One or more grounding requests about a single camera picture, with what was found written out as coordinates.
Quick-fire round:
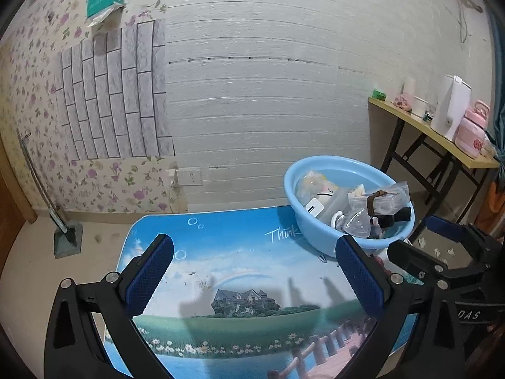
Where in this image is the silver snack wrapper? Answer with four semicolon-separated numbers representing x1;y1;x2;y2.
341;209;371;239

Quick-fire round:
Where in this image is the clear glass bottle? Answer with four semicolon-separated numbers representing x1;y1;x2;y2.
317;187;352;225

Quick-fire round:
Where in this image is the bag of cotton swabs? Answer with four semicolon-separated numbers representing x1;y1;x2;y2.
295;170;326;205

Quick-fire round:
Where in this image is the pink thermos jug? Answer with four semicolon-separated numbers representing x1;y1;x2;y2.
454;100;490;159

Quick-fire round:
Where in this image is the side table with black legs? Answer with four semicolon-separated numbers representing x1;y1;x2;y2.
368;98;500;222

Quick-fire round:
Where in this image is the white charger adapter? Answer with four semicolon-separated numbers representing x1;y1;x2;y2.
305;198;324;217

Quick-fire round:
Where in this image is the white kettle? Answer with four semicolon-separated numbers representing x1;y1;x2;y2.
431;75;472;142

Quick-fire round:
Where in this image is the wooden door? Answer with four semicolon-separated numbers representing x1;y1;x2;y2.
0;142;38;270

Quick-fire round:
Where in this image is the green small box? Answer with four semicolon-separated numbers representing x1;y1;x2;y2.
372;89;386;101

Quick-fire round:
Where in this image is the clear box with brown strap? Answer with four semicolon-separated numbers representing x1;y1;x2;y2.
365;181;410;217

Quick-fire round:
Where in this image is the dustpan with handle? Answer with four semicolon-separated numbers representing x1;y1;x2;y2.
16;129;83;259

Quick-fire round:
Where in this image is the white wall power outlet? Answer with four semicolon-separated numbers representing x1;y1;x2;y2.
176;168;203;187

